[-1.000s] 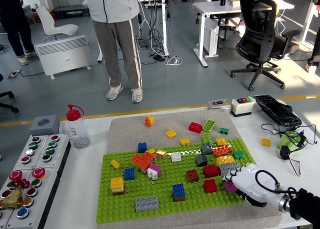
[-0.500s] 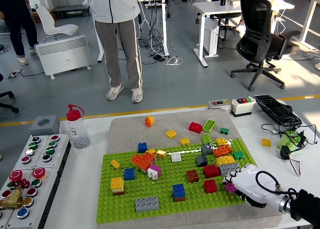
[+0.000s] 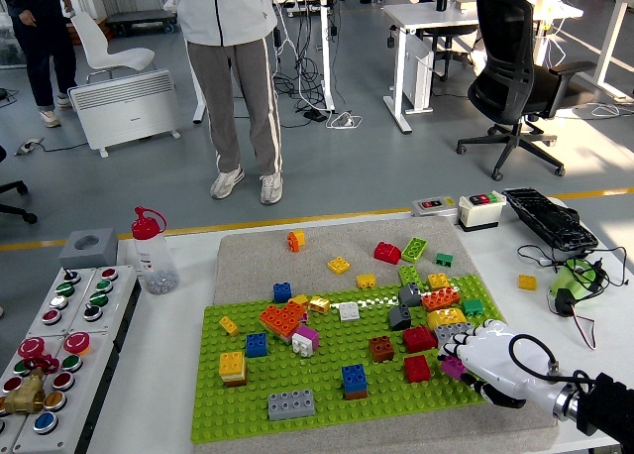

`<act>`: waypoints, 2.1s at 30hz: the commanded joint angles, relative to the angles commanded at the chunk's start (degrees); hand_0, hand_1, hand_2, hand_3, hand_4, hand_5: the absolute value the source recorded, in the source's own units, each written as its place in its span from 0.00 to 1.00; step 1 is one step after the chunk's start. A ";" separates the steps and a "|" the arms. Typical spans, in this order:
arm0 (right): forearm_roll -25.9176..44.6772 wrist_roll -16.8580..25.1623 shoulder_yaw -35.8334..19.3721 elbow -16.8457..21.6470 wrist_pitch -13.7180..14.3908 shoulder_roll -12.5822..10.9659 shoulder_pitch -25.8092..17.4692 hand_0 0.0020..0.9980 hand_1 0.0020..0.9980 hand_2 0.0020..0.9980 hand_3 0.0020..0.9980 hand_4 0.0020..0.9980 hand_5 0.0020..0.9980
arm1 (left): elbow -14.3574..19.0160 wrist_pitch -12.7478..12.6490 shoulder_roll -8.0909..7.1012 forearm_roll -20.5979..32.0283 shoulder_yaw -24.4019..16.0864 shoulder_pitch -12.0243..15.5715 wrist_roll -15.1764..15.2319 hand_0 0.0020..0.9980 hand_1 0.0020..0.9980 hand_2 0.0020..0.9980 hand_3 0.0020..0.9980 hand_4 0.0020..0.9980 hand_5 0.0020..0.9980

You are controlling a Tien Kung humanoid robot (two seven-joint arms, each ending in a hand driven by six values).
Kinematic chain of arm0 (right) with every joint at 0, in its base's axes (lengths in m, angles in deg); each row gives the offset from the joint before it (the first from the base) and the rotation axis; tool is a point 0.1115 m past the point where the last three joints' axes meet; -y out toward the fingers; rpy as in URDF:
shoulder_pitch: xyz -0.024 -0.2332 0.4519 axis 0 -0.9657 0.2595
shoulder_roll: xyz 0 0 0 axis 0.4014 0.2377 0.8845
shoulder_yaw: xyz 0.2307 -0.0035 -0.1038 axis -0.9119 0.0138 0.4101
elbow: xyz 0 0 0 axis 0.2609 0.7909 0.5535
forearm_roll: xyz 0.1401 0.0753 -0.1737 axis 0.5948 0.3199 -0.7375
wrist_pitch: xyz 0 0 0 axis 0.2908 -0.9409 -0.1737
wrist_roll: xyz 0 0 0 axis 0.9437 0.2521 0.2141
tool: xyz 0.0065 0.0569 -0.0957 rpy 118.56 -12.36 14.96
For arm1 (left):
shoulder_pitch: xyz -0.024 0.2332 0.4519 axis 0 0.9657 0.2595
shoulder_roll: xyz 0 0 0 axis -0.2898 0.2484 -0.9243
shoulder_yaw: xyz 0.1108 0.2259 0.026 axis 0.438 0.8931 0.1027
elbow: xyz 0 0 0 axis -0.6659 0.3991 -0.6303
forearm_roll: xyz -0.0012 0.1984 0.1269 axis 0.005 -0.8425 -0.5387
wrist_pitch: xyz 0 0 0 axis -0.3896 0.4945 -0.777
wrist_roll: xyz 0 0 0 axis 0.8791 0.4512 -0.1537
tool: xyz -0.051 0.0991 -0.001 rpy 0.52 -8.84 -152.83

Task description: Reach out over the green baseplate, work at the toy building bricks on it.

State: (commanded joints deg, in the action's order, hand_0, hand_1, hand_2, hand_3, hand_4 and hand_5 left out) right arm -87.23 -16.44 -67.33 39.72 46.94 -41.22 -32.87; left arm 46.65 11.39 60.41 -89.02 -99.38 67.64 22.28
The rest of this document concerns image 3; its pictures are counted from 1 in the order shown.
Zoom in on grey foam mat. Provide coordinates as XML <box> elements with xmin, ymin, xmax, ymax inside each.
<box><xmin>193</xmin><ymin>217</ymin><xmax>560</xmax><ymax>454</ymax></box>

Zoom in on grey eight-button control box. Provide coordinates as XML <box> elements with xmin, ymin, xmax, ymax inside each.
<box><xmin>24</xmin><ymin>264</ymin><xmax>144</xmax><ymax>346</ymax></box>

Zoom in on yellow brick on tan base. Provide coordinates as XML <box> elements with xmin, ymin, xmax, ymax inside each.
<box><xmin>218</xmin><ymin>350</ymin><xmax>246</xmax><ymax>377</ymax></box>

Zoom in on magenta square brick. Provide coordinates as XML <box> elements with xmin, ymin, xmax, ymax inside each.
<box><xmin>440</xmin><ymin>356</ymin><xmax>468</xmax><ymax>380</ymax></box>

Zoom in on black keyboard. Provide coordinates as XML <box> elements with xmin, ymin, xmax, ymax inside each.
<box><xmin>501</xmin><ymin>186</ymin><xmax>599</xmax><ymax>253</ymax></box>

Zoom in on clear plastic crate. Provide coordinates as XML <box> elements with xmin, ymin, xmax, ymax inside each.
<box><xmin>0</xmin><ymin>20</ymin><xmax>26</xmax><ymax>70</ymax></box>

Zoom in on red square brick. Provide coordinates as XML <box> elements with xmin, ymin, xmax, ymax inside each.
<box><xmin>403</xmin><ymin>354</ymin><xmax>432</xmax><ymax>384</ymax></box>

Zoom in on grey flat switch box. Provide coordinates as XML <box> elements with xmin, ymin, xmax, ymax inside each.
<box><xmin>410</xmin><ymin>196</ymin><xmax>460</xmax><ymax>219</ymax></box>

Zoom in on person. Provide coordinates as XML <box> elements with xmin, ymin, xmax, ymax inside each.
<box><xmin>175</xmin><ymin>0</ymin><xmax>286</xmax><ymax>206</ymax></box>
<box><xmin>0</xmin><ymin>0</ymin><xmax>79</xmax><ymax>129</ymax></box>

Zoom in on grey floor power strip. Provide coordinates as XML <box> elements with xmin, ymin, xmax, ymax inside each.
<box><xmin>14</xmin><ymin>137</ymin><xmax>45</xmax><ymax>157</ymax></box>

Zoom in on white three-button switch box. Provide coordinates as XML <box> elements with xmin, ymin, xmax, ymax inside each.
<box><xmin>456</xmin><ymin>190</ymin><xmax>507</xmax><ymax>233</ymax></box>

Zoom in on black platform cart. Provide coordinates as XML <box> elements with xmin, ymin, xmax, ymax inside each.
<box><xmin>104</xmin><ymin>9</ymin><xmax>178</xmax><ymax>35</ymax></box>

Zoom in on brass valve red handle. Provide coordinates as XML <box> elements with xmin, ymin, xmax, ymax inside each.
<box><xmin>0</xmin><ymin>353</ymin><xmax>61</xmax><ymax>416</ymax></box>

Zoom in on yellow curved brick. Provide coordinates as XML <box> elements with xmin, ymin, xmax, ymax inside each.
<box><xmin>426</xmin><ymin>307</ymin><xmax>468</xmax><ymax>331</ymax></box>

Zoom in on green studded baseplate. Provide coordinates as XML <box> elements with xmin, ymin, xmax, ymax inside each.
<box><xmin>190</xmin><ymin>274</ymin><xmax>509</xmax><ymax>444</ymax></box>

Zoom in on orange eight-stud brick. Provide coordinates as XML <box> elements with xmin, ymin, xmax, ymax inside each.
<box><xmin>420</xmin><ymin>285</ymin><xmax>462</xmax><ymax>312</ymax></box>

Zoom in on blue brick on brown base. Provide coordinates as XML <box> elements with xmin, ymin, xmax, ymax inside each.
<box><xmin>341</xmin><ymin>364</ymin><xmax>369</xmax><ymax>395</ymax></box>

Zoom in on grey cube with hole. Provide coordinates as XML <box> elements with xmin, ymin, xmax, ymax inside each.
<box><xmin>57</xmin><ymin>227</ymin><xmax>119</xmax><ymax>271</ymax></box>

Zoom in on white plastic chair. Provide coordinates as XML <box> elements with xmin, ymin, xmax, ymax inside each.
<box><xmin>70</xmin><ymin>10</ymin><xmax>157</xmax><ymax>82</ymax></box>

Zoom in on white desk with tower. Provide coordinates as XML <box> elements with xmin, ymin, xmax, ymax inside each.
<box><xmin>381</xmin><ymin>0</ymin><xmax>584</xmax><ymax>136</ymax></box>

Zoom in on white floor power strip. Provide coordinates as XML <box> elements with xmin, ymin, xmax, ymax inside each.
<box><xmin>326</xmin><ymin>110</ymin><xmax>364</xmax><ymax>131</ymax></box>

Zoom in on black plug cord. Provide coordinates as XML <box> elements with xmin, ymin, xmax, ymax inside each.
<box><xmin>516</xmin><ymin>244</ymin><xmax>629</xmax><ymax>296</ymax></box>

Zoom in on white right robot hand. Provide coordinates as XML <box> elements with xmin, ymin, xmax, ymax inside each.
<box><xmin>437</xmin><ymin>318</ymin><xmax>565</xmax><ymax>416</ymax></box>

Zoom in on light green tape roll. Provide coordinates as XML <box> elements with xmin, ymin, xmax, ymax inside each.
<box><xmin>549</xmin><ymin>259</ymin><xmax>603</xmax><ymax>306</ymax></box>

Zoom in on grey eight-stud brick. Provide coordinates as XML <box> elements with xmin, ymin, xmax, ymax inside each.
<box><xmin>267</xmin><ymin>389</ymin><xmax>316</xmax><ymax>421</ymax></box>
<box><xmin>434</xmin><ymin>322</ymin><xmax>476</xmax><ymax>347</ymax></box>

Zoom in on white desk with cables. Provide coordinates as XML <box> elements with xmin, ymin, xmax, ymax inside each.
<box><xmin>271</xmin><ymin>0</ymin><xmax>343</xmax><ymax>113</ymax></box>

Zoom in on clear bottle red cap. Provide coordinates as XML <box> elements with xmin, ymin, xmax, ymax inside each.
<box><xmin>131</xmin><ymin>205</ymin><xmax>180</xmax><ymax>295</ymax></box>

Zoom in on red sloped brick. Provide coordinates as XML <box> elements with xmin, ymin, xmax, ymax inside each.
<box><xmin>372</xmin><ymin>241</ymin><xmax>402</xmax><ymax>266</ymax></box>

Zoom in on white panel heater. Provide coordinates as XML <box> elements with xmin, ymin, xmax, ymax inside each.
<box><xmin>67</xmin><ymin>68</ymin><xmax>182</xmax><ymax>159</ymax></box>

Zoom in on white computer tower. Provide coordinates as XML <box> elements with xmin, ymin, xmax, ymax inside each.
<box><xmin>403</xmin><ymin>37</ymin><xmax>436</xmax><ymax>114</ymax></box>

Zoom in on grey control box mushroom buttons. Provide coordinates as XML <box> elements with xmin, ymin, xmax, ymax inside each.
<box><xmin>0</xmin><ymin>329</ymin><xmax>123</xmax><ymax>454</ymax></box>

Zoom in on tangled floor cables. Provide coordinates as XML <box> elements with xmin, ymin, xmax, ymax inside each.
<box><xmin>270</xmin><ymin>0</ymin><xmax>366</xmax><ymax>131</ymax></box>

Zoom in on lime green long brick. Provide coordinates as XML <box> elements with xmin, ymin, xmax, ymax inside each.
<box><xmin>400</xmin><ymin>237</ymin><xmax>429</xmax><ymax>264</ymax></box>

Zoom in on red wide brick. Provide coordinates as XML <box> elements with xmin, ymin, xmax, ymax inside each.
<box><xmin>402</xmin><ymin>325</ymin><xmax>439</xmax><ymax>354</ymax></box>

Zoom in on black mesh office chair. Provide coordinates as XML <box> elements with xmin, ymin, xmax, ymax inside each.
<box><xmin>455</xmin><ymin>0</ymin><xmax>598</xmax><ymax>181</ymax></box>

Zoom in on brown square brick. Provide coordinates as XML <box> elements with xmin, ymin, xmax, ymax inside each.
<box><xmin>368</xmin><ymin>335</ymin><xmax>395</xmax><ymax>364</ymax></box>

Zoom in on black chair base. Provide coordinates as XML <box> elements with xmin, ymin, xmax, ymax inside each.
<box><xmin>0</xmin><ymin>144</ymin><xmax>39</xmax><ymax>226</ymax></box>

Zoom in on magenta roof brick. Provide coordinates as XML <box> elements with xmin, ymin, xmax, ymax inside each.
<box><xmin>295</xmin><ymin>324</ymin><xmax>321</xmax><ymax>352</ymax></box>

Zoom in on white small brick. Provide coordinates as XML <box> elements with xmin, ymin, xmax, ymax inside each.
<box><xmin>290</xmin><ymin>333</ymin><xmax>314</xmax><ymax>359</ymax></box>

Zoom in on black servo with red wire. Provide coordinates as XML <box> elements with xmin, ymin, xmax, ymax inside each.
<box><xmin>547</xmin><ymin>288</ymin><xmax>599</xmax><ymax>352</ymax></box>

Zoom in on grey sloped brick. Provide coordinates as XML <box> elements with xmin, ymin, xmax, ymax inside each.
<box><xmin>387</xmin><ymin>303</ymin><xmax>413</xmax><ymax>332</ymax></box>
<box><xmin>398</xmin><ymin>282</ymin><xmax>423</xmax><ymax>308</ymax></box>

